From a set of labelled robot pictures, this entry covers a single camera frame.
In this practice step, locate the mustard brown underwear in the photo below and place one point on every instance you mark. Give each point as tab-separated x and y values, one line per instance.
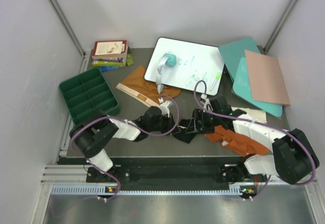
145	91

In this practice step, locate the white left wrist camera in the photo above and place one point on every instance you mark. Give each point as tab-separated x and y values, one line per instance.
165	106

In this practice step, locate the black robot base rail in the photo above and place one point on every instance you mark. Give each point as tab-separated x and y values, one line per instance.
175	173

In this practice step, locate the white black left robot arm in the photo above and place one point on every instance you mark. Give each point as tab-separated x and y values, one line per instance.
92	134

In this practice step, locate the green whiteboard marker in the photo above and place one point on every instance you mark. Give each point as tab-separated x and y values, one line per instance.
215	81

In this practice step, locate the blue cover book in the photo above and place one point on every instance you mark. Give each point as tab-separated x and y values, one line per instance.
109	68

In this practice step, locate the orange underwear white waistband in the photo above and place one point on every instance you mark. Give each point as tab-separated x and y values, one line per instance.
237	143

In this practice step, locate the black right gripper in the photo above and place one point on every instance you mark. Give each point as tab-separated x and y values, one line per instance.
199	114

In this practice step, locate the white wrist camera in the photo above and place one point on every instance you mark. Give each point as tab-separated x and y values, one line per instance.
204	100
165	106

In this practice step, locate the red cover book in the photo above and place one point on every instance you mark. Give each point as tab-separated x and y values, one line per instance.
110	49

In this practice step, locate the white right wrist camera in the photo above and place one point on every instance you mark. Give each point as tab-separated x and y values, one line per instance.
204	100

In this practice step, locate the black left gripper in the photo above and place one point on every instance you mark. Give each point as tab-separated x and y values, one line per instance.
169	122

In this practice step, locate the black ribbed underwear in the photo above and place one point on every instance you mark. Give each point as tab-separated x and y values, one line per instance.
186	130

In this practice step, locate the pink folding board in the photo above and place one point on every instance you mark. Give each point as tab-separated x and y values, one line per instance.
269	71

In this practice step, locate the dark teal folding board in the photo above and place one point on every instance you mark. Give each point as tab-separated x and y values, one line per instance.
233	52

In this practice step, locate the white dry-erase board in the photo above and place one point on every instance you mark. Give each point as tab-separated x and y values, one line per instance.
195	62

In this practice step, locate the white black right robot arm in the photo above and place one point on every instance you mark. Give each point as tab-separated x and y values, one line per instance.
291	157

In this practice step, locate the green divided plastic tray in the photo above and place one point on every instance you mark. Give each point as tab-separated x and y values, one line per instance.
86	93

